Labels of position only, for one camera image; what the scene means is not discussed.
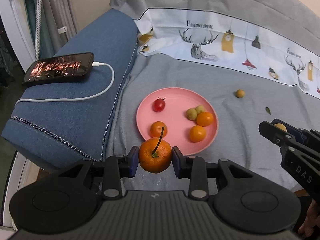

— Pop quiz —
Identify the white door frame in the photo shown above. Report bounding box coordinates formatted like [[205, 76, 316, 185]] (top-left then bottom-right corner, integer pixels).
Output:
[[1, 0, 35, 70]]

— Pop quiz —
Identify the tangerine with stem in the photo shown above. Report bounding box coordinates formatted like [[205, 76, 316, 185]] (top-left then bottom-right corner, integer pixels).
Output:
[[138, 127, 172, 174]]

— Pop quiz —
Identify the grey patterned sofa cover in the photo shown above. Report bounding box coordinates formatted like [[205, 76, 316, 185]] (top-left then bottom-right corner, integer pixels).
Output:
[[107, 0, 319, 191]]

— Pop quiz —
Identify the gooseneck phone holder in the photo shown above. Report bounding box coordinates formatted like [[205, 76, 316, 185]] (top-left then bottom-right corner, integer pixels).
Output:
[[35, 0, 42, 61]]

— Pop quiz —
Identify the orange tangerine front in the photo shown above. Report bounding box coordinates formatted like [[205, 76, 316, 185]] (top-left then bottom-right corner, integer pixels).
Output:
[[188, 125, 206, 142]]

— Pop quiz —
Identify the yellow longan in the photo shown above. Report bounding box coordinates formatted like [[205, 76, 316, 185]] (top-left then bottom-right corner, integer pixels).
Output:
[[274, 123, 287, 132], [235, 89, 246, 98]]

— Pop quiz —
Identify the yellow-green longan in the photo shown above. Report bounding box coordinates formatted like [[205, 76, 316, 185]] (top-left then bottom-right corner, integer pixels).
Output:
[[185, 108, 197, 121]]

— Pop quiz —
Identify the orange tangerine back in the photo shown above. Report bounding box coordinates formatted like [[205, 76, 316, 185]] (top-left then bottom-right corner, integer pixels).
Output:
[[196, 112, 215, 127]]

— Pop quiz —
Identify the small green leaf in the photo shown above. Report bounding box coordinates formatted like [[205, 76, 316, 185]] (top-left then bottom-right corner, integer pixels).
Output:
[[265, 107, 271, 115]]

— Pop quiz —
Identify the person's hand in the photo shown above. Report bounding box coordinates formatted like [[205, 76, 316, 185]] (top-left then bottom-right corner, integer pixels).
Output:
[[298, 200, 319, 237]]

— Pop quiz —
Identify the white charging cable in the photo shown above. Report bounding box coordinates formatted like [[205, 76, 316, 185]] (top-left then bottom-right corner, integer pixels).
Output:
[[14, 61, 116, 107]]

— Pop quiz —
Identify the red cherry tomato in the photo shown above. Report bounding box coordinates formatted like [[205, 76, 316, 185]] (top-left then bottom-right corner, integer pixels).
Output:
[[152, 98, 165, 112]]

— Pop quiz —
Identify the orange tangerine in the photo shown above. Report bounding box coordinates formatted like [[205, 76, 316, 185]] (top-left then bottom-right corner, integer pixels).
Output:
[[196, 112, 215, 127], [188, 125, 206, 142]]

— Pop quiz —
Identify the yellow longan fruit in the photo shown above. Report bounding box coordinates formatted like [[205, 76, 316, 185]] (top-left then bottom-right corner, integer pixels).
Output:
[[195, 105, 206, 114]]

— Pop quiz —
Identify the blue sofa armrest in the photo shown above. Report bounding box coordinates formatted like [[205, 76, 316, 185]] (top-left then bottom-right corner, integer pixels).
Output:
[[2, 9, 138, 171]]

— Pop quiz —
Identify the small tangerine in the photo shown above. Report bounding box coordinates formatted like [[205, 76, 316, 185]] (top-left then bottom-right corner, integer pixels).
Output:
[[149, 121, 168, 138]]

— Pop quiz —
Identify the black smartphone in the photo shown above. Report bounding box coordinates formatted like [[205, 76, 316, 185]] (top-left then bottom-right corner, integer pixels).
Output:
[[22, 53, 94, 86]]

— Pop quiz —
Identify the grey curtain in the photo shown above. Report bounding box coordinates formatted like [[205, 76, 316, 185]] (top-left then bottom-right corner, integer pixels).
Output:
[[25, 0, 78, 59]]

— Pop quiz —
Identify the pink round plate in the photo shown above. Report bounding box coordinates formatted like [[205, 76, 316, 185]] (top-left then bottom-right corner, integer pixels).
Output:
[[136, 87, 219, 155]]

